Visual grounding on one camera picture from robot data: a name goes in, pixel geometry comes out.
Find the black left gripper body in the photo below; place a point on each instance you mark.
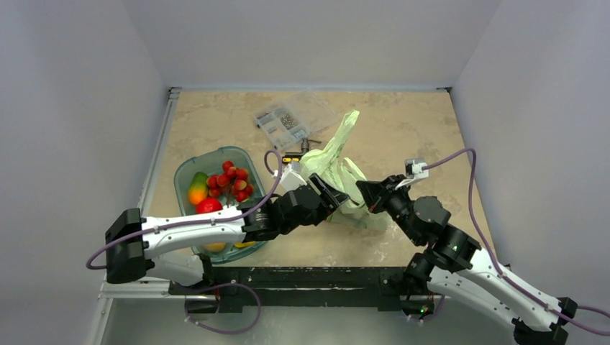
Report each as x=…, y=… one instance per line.
x=319, y=214

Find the black aluminium base frame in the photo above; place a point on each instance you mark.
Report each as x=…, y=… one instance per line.
x=332, y=266

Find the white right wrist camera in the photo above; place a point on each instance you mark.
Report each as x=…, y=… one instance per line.
x=416, y=171

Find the green orange fake mango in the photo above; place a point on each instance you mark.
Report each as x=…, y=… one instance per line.
x=198, y=189

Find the yellow fake lemon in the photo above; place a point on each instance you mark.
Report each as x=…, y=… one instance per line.
x=242, y=245

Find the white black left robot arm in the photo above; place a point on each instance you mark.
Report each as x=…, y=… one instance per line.
x=138, y=246

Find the yellow black screwdriver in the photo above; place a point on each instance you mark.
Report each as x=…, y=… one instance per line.
x=287, y=159

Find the orange fake peach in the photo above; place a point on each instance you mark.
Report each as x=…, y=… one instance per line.
x=215, y=247

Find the green plastic bag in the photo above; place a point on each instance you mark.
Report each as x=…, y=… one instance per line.
x=342, y=174

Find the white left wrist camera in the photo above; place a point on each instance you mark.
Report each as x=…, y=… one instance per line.
x=289, y=177

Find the teal plastic tray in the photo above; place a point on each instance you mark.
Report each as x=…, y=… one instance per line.
x=210, y=164

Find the red fake apple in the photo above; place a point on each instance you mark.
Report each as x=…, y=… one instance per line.
x=208, y=205

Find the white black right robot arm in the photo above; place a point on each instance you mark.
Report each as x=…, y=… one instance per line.
x=454, y=263

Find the clear plastic screw box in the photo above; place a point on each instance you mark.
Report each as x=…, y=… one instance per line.
x=292, y=119

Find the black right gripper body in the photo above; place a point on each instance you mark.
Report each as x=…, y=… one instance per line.
x=374, y=194

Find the red fake lychee bunch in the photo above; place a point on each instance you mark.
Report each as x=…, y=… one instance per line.
x=233, y=183

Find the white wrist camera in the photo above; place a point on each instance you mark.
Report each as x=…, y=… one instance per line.
x=289, y=177
x=416, y=171

